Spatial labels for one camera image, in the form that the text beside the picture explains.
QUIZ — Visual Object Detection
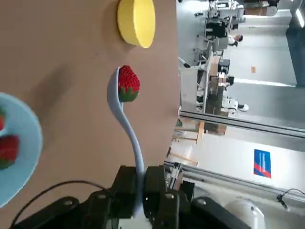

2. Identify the person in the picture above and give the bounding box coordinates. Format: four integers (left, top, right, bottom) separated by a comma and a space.
227, 34, 244, 47

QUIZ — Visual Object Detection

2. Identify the blue red printed sign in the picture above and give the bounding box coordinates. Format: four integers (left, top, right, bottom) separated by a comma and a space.
253, 148, 272, 179

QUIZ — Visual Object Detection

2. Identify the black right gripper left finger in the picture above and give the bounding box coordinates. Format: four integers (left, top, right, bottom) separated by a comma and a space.
14, 165, 140, 229

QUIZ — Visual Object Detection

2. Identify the red strawberry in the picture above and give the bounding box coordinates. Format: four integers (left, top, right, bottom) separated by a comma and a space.
118, 65, 141, 103
0, 134, 20, 170

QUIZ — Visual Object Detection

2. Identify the light blue plastic spoon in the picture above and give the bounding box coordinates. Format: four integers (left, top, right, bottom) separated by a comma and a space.
107, 66, 145, 219

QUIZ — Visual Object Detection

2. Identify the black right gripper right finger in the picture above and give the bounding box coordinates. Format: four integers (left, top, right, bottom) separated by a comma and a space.
143, 165, 251, 229

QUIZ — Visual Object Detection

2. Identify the light blue bowl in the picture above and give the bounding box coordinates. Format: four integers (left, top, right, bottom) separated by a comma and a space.
0, 92, 43, 209

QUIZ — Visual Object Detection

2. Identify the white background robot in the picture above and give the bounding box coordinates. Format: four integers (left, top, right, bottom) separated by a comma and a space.
221, 96, 250, 118

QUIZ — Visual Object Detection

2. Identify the yellow bowl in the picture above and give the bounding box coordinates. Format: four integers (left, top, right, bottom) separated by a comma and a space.
116, 0, 156, 49

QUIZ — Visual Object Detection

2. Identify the aluminium frame post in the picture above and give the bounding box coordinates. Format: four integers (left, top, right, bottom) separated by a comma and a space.
163, 159, 305, 206
178, 110, 305, 139

